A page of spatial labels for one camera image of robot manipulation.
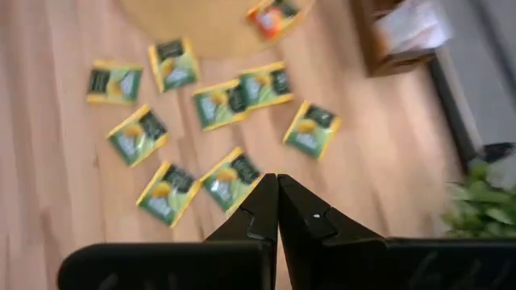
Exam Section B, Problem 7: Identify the black metal table frame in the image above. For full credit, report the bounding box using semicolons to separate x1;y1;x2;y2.
427;52;516;170

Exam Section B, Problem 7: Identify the white Tazo tea packet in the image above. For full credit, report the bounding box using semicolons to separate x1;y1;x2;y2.
372;0;455;53

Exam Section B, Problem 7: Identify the orange tea packet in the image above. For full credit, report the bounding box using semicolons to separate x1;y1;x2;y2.
245;0;310;41

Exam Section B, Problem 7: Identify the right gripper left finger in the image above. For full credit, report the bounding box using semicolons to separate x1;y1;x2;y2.
205;173;280;290

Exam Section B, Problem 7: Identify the green plant white pot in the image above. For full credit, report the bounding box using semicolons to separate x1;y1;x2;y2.
441;159;516;241

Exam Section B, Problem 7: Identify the round woven placemat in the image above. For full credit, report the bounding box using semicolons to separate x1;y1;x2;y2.
114;0;319;60

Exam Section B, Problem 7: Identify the wooden compartment box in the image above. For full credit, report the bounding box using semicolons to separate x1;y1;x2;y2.
349;0;439;78

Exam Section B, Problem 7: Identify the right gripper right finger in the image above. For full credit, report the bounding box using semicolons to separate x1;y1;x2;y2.
279;175;384;290

